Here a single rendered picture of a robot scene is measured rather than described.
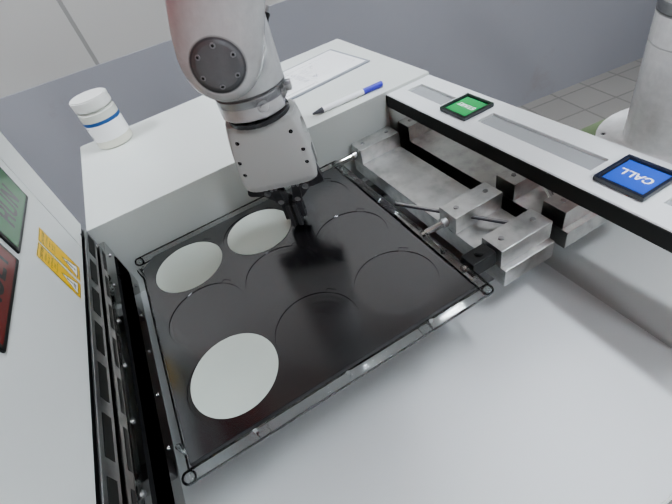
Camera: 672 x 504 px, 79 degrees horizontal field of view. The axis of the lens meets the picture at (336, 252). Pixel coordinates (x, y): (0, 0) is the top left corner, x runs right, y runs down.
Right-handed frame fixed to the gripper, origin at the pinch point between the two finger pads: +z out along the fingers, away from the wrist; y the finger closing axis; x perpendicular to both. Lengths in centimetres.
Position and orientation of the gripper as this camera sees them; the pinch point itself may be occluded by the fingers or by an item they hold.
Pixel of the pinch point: (294, 209)
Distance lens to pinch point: 59.7
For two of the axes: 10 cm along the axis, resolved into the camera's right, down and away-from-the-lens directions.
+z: 2.2, 7.0, 6.8
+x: 0.5, 6.9, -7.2
